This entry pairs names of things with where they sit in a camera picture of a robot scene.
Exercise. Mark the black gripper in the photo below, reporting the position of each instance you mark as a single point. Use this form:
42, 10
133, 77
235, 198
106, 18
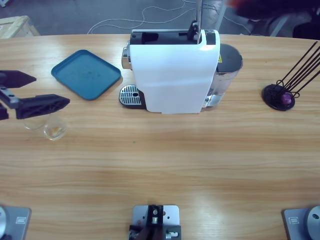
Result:
270, 8
7, 102

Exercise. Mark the clear drinking glass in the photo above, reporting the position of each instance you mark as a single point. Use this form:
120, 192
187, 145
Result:
55, 131

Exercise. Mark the white capsule coffee machine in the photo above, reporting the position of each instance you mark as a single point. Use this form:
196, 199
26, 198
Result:
175, 75

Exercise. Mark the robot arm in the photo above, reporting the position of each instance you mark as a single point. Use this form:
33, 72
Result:
15, 225
300, 225

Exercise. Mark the purple coffee capsule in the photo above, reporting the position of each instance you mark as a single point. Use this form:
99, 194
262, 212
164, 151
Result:
286, 98

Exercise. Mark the black chair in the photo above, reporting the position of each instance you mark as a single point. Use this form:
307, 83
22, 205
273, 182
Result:
307, 31

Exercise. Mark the teal plastic tray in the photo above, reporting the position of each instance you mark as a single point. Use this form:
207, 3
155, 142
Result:
86, 75

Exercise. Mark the clear water tank black lid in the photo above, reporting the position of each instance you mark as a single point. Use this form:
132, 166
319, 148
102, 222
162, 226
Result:
230, 57

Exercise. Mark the pale wooden crate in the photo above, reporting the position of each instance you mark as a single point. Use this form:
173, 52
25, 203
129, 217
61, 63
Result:
15, 27

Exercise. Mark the black capsule holder with rods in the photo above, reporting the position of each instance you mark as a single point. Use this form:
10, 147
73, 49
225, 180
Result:
271, 96

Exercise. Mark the white slanted frame leg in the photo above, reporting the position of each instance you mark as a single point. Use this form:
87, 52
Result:
278, 27

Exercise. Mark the white metal post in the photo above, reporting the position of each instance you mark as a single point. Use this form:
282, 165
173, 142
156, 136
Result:
222, 15

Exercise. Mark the grey centre mount base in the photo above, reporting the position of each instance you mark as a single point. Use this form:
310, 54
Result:
140, 215

